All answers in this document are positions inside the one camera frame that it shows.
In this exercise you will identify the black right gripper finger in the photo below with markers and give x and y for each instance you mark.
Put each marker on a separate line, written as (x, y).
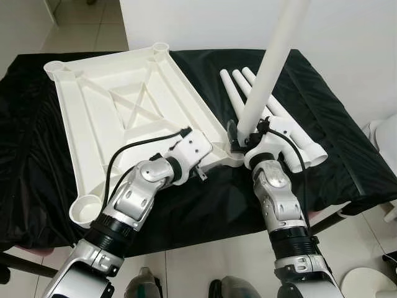
(232, 133)

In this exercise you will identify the white plastic children table top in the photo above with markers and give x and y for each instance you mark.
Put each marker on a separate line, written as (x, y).
(111, 93)

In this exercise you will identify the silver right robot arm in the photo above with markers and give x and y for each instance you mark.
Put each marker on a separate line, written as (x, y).
(276, 198)

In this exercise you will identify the dark metal table leg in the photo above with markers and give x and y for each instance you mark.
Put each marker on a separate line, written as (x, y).
(25, 264)
(325, 225)

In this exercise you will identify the grey green right robot leg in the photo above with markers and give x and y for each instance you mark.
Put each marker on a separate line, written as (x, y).
(234, 287)

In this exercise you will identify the grey green robot leg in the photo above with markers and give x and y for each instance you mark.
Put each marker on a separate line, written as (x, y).
(234, 287)
(142, 284)

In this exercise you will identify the grey green left robot leg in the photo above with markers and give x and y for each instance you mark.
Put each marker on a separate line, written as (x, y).
(142, 284)

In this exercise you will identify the white domed appliance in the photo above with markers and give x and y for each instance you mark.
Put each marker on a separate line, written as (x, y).
(386, 143)

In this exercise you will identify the white floor fan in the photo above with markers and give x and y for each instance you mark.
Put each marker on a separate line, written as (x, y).
(366, 284)

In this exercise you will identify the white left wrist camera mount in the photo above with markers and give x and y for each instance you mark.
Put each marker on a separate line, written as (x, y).
(192, 146)

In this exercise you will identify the pink table frame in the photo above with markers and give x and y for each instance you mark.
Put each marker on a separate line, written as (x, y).
(322, 213)

